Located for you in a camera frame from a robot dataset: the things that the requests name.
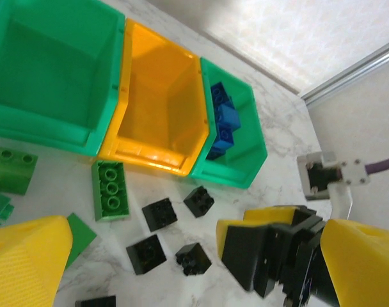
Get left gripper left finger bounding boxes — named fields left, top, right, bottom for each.
left=0, top=215, right=74, bottom=307

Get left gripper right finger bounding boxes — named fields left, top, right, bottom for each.
left=320, top=218, right=389, bottom=307

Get black lego brick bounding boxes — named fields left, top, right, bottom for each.
left=175, top=242, right=212, bottom=277
left=74, top=295, right=117, bottom=307
left=126, top=234, right=168, bottom=276
left=183, top=185, right=215, bottom=219
left=141, top=197, right=179, bottom=233

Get blue lego brick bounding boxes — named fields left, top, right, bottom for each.
left=218, top=103, right=242, bottom=132
left=212, top=125, right=235, bottom=151
left=210, top=82, right=231, bottom=107

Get square green lego brick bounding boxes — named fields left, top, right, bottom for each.
left=0, top=146, right=39, bottom=196

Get long green lego brick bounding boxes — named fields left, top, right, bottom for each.
left=91, top=160, right=131, bottom=223

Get narrow green plastic bin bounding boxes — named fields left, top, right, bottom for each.
left=189, top=57, right=269, bottom=190

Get yellow plastic bin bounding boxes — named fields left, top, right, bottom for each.
left=97, top=17, right=212, bottom=178

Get large green plastic bin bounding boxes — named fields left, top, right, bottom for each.
left=0, top=0, right=127, bottom=158

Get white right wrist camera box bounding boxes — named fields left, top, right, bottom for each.
left=296, top=151, right=374, bottom=201

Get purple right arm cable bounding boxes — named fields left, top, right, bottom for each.
left=364, top=154, right=389, bottom=176

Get aluminium frame post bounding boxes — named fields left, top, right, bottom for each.
left=299, top=36, right=389, bottom=108

